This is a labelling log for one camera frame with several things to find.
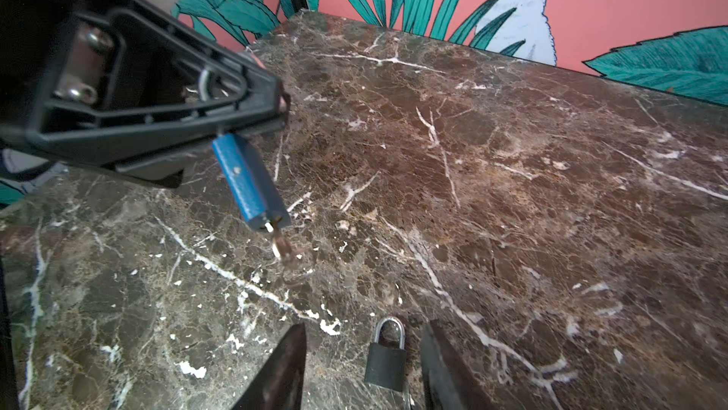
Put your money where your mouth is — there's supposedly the black padlock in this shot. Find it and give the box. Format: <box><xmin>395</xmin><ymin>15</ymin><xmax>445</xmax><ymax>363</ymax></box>
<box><xmin>363</xmin><ymin>316</ymin><xmax>407</xmax><ymax>393</ymax></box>

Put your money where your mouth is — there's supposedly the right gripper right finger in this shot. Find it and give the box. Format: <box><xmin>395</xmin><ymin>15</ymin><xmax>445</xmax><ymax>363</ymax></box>
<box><xmin>420</xmin><ymin>320</ymin><xmax>495</xmax><ymax>410</ymax></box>

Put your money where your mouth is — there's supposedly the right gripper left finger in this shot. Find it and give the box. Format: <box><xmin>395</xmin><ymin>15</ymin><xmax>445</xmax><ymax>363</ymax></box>
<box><xmin>232</xmin><ymin>324</ymin><xmax>307</xmax><ymax>410</ymax></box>

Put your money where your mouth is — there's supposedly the blue padlock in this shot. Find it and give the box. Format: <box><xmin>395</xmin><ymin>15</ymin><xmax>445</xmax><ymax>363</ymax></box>
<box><xmin>212</xmin><ymin>133</ymin><xmax>294</xmax><ymax>258</ymax></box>

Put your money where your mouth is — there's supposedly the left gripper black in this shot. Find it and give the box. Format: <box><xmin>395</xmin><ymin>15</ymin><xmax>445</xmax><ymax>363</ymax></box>
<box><xmin>1</xmin><ymin>0</ymin><xmax>287</xmax><ymax>187</ymax></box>

